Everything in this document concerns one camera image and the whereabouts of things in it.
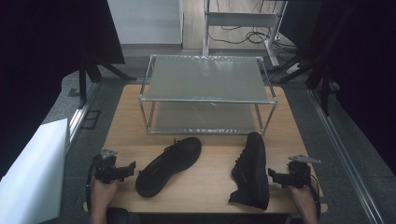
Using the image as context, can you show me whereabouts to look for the black metal stand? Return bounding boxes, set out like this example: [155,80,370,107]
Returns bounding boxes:
[266,50,332,118]
[78,49,138,110]

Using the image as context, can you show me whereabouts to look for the black lace-up shoe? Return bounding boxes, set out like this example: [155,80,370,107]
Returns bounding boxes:
[134,136,203,199]
[228,131,271,211]

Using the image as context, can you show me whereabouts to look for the person's dark clothed knee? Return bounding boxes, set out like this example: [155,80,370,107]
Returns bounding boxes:
[106,207,131,224]

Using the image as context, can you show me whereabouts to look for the white board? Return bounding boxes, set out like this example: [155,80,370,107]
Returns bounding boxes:
[0,118,71,224]

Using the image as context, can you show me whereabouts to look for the black floor cables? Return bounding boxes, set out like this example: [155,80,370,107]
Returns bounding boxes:
[207,23,298,55]

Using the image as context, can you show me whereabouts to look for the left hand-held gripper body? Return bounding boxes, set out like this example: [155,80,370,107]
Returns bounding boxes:
[92,147,125,185]

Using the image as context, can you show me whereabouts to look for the person's right hand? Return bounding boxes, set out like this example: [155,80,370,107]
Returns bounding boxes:
[287,184,316,210]

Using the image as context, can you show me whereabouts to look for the aluminium floor rail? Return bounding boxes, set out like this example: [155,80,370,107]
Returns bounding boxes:
[307,88,386,224]
[67,81,101,143]

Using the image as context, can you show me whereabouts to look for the black curtain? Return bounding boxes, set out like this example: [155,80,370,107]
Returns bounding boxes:
[284,0,396,175]
[0,0,126,180]

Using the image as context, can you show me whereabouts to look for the white power strip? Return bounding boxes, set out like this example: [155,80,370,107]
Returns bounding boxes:
[285,63,303,75]

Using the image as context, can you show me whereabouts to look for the white metal desk frame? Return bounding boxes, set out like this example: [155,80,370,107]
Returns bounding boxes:
[201,0,290,68]

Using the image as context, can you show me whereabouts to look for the person's left hand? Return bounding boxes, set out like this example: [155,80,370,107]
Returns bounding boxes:
[90,177,121,210]

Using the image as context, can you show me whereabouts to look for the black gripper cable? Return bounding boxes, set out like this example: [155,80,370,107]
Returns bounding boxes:
[306,173,322,219]

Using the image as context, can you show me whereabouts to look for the two-tier metal shoe rack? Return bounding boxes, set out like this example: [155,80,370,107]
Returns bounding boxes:
[137,53,279,136]

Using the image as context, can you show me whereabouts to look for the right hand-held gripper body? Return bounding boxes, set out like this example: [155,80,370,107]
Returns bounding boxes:
[287,154,322,189]

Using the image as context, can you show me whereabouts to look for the white partition panel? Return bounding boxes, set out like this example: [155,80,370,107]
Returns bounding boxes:
[106,0,185,45]

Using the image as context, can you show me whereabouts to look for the black floor socket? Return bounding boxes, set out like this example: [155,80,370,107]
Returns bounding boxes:
[80,109,102,131]

